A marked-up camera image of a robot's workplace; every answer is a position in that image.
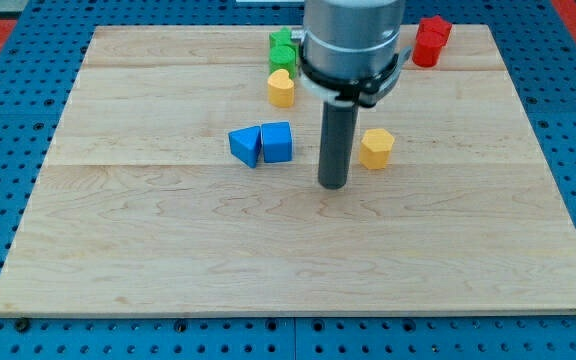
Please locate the black clamp ring mount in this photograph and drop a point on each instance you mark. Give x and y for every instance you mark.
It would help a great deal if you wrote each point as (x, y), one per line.
(352, 71)

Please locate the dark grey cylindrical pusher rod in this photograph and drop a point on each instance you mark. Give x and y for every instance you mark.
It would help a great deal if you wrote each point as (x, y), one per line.
(336, 141)

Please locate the yellow hexagon block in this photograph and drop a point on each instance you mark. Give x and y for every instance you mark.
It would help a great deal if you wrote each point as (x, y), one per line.
(375, 149)

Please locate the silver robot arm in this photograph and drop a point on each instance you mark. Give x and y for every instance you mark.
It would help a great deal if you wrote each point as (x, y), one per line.
(366, 19)

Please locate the yellow heart block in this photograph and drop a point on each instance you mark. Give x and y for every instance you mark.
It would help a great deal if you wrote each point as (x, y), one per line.
(280, 89)

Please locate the blue cube block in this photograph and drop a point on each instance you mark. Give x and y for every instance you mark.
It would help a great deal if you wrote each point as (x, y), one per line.
(277, 142)

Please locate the red cylinder block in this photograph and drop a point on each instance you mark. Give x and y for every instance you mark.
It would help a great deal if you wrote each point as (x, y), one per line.
(427, 49)

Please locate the green cylinder block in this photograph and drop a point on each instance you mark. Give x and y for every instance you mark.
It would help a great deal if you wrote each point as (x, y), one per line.
(282, 57)

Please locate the red star block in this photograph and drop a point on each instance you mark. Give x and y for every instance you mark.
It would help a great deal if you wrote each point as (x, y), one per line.
(435, 29)

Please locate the blue triangle block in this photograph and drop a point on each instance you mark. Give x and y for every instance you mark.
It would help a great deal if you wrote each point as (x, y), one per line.
(245, 145)

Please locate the green star block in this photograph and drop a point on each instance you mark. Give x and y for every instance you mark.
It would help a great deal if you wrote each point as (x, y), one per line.
(282, 37)

